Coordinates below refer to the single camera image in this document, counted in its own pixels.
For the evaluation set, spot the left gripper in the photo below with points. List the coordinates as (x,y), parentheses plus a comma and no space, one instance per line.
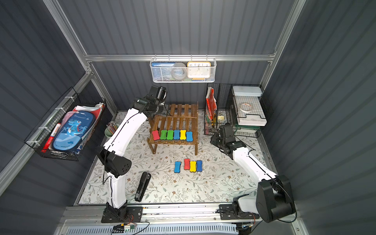
(160,94)

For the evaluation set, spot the blue eraser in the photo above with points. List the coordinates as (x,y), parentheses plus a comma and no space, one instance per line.
(199,166)
(189,136)
(176,135)

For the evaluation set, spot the black stapler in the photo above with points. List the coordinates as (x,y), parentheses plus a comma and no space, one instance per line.
(144,181)

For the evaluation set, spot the colored pencils bunch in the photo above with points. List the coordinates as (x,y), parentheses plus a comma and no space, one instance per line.
(111,128)

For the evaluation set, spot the clear tape roll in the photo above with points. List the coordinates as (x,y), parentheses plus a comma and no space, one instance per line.
(179,71)

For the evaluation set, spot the wooden two-tier shelf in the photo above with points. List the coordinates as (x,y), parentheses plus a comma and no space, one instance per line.
(179,117)

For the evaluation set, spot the red marker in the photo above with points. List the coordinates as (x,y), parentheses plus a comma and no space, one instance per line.
(48,144)

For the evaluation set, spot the white mesh hanging basket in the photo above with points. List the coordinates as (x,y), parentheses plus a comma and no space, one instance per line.
(189,80)

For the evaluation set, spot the white box on organizer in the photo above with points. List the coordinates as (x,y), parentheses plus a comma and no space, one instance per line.
(250,95)

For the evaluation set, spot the red eraser lower tier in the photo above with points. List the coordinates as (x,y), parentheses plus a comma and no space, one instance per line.
(155,135)

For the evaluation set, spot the blue box in basket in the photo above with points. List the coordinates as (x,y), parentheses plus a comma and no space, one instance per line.
(161,71)

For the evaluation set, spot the black wire desk organizer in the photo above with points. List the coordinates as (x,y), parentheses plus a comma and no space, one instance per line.
(225,112)

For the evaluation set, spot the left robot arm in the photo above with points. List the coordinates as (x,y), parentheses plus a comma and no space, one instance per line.
(112,154)

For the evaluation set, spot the black wire wall basket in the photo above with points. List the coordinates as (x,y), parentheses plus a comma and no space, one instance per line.
(61,113)

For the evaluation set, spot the tape roll on organizer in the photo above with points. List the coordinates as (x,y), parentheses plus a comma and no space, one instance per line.
(246,108)

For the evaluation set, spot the yellow eraser tier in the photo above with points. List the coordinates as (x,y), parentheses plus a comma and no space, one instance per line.
(183,135)

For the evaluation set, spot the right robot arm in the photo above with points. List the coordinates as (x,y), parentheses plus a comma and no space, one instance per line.
(274,198)

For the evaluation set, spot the green eraser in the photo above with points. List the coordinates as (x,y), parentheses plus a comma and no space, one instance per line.
(170,134)
(163,135)

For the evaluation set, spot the blue eraser tier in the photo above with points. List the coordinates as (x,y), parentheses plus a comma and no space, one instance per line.
(177,167)

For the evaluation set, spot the red book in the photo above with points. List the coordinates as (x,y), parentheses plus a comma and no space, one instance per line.
(211,102)

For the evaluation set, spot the blue dinosaur pencil case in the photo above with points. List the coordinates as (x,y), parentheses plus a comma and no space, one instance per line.
(70,135)

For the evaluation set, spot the green pencil cup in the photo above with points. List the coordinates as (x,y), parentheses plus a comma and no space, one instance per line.
(106,133)

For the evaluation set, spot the yellow alarm clock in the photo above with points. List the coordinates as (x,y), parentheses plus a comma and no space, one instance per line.
(198,70)

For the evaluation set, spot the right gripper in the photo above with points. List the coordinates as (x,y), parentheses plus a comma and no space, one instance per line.
(219,139)

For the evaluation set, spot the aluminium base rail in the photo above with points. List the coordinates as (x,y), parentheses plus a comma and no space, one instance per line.
(173,219)

